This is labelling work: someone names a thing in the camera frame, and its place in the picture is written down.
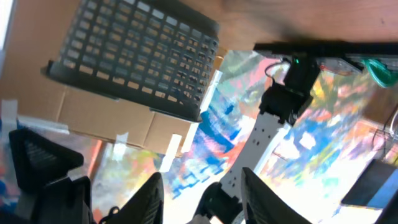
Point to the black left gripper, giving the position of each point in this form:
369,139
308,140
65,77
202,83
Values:
38,162

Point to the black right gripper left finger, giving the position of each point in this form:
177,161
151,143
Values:
145,207

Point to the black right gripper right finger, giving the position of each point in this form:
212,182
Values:
262,206

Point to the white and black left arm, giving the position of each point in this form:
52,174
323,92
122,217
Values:
281,105

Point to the colourful painted floor mat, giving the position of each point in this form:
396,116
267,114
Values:
305,150

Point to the brown cardboard box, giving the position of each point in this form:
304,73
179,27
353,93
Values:
37,32

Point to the grey plastic mesh basket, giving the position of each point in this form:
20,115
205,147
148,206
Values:
154,53

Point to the black mounting rail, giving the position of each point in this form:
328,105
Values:
351,53

